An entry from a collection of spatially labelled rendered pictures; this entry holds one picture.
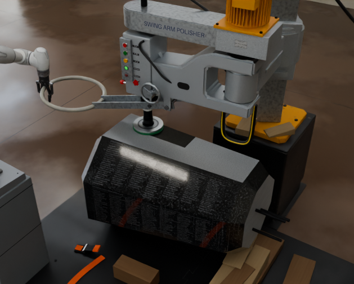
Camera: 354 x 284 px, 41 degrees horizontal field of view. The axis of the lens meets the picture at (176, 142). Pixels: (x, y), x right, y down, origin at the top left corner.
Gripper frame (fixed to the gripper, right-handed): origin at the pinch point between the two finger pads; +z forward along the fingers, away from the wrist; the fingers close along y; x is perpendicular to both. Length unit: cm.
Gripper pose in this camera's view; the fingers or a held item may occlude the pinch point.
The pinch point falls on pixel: (46, 97)
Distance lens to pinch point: 376.7
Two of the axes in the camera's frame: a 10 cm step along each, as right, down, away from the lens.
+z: -0.7, 7.9, 6.1
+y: 9.7, 1.9, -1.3
